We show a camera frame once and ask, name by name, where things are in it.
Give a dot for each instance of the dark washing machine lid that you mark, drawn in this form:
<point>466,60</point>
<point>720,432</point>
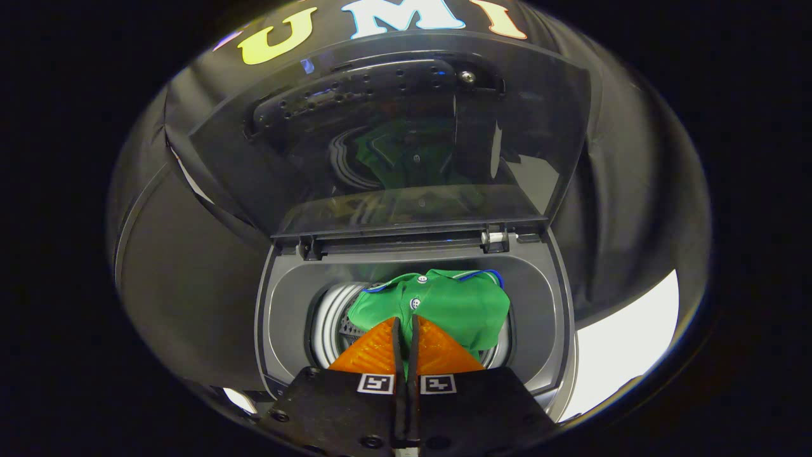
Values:
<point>285,165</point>

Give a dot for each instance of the green polo shirt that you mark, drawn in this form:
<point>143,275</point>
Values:
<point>457,304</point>

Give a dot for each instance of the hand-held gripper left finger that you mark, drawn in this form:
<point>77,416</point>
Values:
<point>342,412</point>

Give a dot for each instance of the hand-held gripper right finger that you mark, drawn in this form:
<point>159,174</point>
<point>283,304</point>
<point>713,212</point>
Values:
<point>476,412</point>

